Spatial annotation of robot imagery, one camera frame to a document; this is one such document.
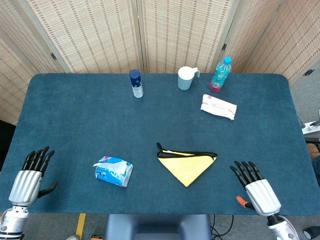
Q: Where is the blue drink bottle pink liquid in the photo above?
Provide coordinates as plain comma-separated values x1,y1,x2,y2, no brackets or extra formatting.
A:
209,56,233,93

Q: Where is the yellow folded cloth black trim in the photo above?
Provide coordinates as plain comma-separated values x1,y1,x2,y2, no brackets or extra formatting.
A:
156,142,218,188

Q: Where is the blue table cloth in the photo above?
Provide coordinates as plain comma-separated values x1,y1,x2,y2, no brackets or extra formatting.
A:
0,72,320,216

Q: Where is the blue tissue pack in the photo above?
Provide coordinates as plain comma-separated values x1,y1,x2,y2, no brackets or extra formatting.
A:
93,156,134,188

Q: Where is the bamboo folding screen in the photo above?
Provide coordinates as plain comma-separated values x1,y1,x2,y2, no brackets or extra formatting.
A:
0,0,320,126

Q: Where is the light blue plastic cup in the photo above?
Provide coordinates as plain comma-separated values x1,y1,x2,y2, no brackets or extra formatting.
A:
177,66,201,91

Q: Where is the black floor cable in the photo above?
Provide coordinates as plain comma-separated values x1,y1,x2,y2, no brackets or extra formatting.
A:
209,214,235,240

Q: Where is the blue cap spray can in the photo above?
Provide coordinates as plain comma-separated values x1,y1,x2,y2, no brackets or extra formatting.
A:
128,69,145,99

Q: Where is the white power strip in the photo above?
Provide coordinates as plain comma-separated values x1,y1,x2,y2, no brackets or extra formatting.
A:
301,120,320,135

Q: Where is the white wet wipes pack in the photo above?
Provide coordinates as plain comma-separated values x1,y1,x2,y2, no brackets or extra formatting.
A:
200,93,238,121

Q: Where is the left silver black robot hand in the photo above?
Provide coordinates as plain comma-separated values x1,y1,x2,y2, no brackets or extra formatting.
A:
8,146,59,207

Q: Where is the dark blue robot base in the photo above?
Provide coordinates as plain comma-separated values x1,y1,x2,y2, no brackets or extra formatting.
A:
104,214,212,240

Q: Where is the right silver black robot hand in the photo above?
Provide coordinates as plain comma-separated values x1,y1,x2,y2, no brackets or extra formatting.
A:
229,160,282,217

